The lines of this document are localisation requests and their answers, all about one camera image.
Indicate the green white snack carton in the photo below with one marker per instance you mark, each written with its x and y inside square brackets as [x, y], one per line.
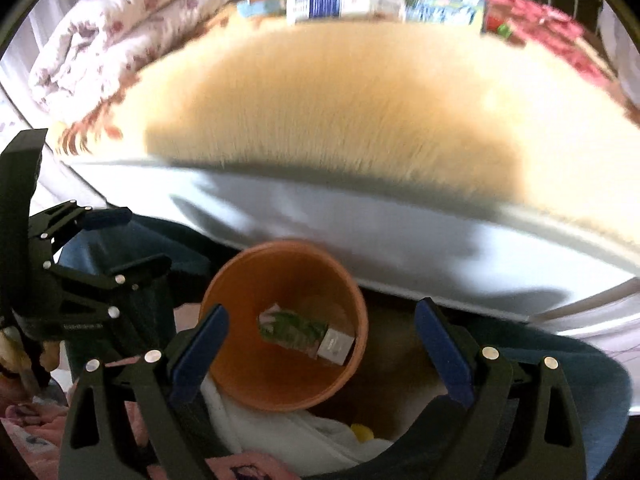
[317, 340]

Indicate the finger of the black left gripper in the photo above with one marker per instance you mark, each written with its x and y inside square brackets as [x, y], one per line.
[50, 230]
[78, 300]

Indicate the blue barcode carton box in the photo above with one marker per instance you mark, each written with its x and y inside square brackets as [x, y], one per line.
[460, 13]

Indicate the pink floral folded quilt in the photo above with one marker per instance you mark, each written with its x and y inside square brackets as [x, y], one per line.
[99, 42]

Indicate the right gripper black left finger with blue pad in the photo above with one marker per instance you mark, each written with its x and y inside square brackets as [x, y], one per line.
[197, 354]

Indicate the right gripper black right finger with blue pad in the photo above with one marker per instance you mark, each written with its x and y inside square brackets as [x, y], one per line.
[521, 420]

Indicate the orange plastic trash bin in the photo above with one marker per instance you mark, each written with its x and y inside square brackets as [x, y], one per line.
[299, 277]

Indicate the beige floral fleece blanket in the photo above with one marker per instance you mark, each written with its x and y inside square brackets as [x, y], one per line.
[417, 109]

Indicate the white slipper yellow detail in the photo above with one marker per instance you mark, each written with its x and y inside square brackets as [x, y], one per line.
[307, 444]

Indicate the white bed frame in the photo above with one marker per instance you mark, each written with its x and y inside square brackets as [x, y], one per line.
[386, 242]

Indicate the white curtain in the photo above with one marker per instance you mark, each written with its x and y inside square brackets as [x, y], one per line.
[621, 51]

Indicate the person's left hand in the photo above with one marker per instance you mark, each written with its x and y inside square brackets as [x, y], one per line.
[15, 359]

